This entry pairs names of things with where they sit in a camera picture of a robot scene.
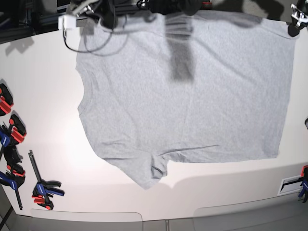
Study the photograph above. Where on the blue clamp right edge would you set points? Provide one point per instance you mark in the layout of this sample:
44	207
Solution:
304	192

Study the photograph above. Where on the white label plate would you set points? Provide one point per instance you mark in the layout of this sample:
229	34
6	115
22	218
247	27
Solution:
290	185

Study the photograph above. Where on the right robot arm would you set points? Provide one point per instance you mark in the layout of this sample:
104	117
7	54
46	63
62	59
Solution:
99	11

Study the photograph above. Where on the blue bar clamp on table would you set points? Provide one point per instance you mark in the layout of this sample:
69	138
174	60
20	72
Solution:
44	190

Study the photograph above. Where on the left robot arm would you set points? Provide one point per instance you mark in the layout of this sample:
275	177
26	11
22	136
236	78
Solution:
299	17

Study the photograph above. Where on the black orange clamp top left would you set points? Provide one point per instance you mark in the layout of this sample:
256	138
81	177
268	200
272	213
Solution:
6	100

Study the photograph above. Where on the grey T-shirt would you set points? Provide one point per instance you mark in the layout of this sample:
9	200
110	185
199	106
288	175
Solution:
208	88

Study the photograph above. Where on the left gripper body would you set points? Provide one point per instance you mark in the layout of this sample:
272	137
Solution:
299	15

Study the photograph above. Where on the blue black clamp lower left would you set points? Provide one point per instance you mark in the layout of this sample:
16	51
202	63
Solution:
15	175

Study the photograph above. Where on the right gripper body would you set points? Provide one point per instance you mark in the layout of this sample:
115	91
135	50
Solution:
108	12

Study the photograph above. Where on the dark object right edge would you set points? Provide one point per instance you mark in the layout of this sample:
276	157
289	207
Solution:
306	123

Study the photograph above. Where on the blue orange clamp middle left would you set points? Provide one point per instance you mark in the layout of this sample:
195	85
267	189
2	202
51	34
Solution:
14	134

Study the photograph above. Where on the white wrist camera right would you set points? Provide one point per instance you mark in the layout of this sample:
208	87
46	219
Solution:
66	22

